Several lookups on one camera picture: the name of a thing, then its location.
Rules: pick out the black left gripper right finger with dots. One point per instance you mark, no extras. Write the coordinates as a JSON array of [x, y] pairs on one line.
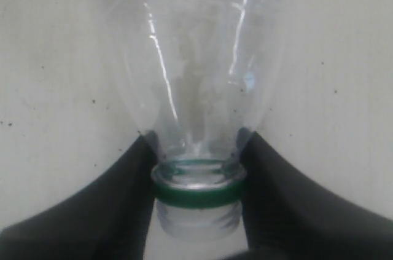
[[287, 215]]

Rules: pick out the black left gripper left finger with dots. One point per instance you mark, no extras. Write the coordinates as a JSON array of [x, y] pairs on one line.
[[108, 219]]

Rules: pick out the clear plastic bottle green label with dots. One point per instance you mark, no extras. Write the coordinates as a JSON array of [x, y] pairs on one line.
[[198, 76]]

